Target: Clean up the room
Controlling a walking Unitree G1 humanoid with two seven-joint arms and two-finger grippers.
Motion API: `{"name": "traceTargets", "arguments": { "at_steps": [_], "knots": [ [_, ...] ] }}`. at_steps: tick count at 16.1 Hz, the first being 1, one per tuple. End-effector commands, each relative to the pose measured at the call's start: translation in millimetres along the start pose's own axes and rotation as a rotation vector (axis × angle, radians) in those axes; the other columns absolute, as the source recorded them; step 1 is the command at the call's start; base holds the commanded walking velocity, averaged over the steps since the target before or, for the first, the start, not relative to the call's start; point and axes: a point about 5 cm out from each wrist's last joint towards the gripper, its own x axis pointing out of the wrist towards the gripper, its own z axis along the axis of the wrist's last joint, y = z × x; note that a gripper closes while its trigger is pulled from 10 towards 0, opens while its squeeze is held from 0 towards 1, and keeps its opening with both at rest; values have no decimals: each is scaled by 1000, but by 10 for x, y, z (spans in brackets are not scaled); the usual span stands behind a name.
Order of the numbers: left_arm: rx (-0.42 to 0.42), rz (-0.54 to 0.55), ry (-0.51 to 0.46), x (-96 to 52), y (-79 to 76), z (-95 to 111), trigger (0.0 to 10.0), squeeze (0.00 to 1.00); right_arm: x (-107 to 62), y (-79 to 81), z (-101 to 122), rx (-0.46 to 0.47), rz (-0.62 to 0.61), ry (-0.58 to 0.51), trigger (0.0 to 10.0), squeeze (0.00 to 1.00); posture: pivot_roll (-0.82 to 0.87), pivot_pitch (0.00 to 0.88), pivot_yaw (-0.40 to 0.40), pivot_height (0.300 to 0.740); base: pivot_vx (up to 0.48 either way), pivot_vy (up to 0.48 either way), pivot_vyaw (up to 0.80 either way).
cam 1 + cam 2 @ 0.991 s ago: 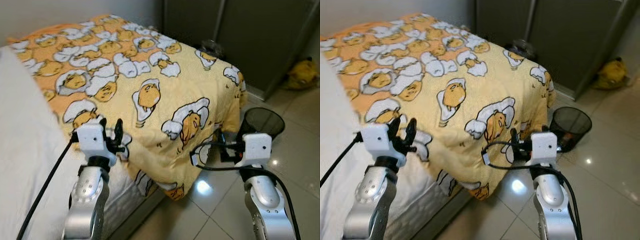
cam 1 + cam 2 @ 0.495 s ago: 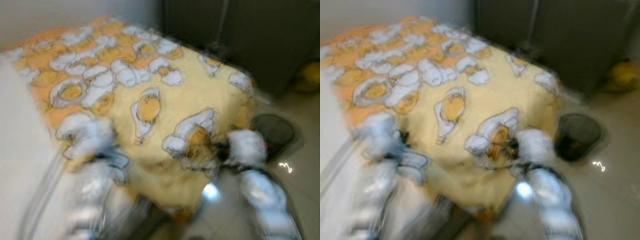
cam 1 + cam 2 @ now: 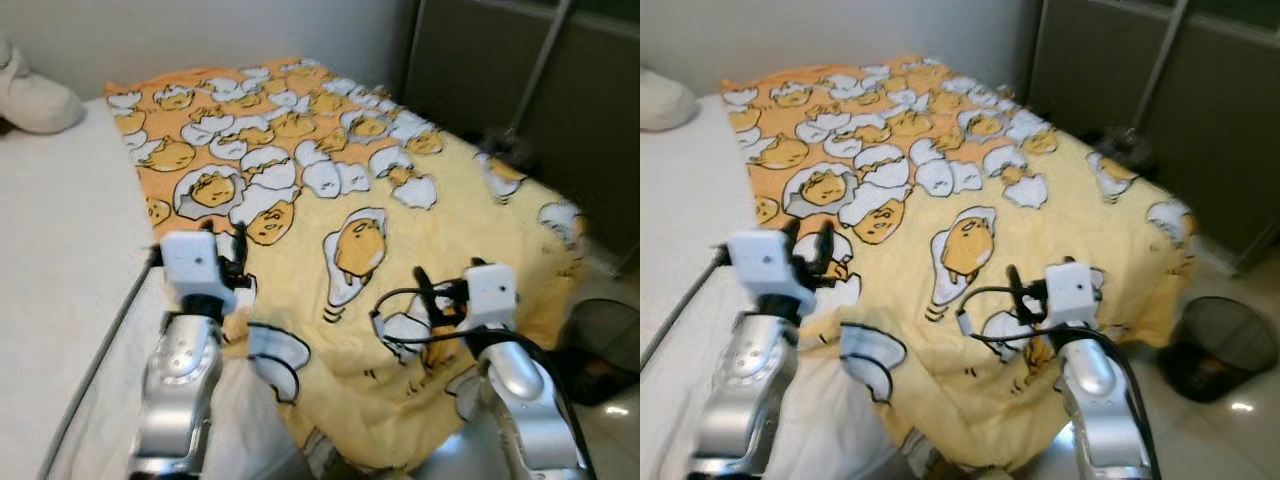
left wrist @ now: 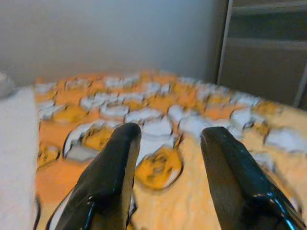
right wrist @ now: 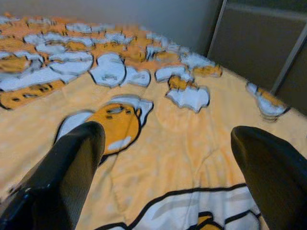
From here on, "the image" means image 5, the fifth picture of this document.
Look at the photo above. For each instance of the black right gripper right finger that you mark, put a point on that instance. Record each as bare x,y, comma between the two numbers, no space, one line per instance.
275,182

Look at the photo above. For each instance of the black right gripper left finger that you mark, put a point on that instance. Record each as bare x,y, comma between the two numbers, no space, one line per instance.
60,179

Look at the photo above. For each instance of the yellow cartoon egg blanket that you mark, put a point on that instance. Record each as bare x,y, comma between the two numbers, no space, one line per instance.
180,148

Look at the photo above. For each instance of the dark wardrobe grey frame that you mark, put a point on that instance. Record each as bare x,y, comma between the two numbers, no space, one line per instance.
254,43

